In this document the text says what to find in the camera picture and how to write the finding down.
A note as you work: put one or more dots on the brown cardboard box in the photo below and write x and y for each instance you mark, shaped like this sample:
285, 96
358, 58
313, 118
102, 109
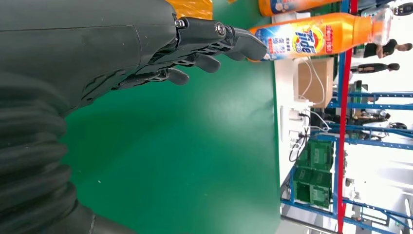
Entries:
326, 80

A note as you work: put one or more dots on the green plastic crate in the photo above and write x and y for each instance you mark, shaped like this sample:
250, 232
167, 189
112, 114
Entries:
317, 155
311, 189

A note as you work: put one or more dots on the white rectangular table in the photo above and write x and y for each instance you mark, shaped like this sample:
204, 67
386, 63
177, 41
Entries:
285, 84

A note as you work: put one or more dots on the white charger plug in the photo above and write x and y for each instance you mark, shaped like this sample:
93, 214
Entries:
295, 115

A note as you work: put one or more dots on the blue steel shelf rack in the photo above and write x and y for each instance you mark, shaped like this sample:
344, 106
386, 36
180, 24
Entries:
371, 142

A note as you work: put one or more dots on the orange detergent bottle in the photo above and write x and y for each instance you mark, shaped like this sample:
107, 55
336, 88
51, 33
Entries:
338, 35
300, 5

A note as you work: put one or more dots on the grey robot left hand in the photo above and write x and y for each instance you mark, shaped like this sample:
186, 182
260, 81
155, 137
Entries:
80, 48

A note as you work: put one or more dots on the green table mat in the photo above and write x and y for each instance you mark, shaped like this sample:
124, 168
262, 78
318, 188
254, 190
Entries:
180, 145

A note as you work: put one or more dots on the person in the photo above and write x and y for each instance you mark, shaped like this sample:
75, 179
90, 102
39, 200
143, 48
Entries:
384, 48
374, 68

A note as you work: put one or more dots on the red barrier rail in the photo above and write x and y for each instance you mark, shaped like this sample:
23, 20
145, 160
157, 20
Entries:
342, 129

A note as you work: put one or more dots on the white power strip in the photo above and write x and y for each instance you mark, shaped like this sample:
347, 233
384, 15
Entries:
295, 129

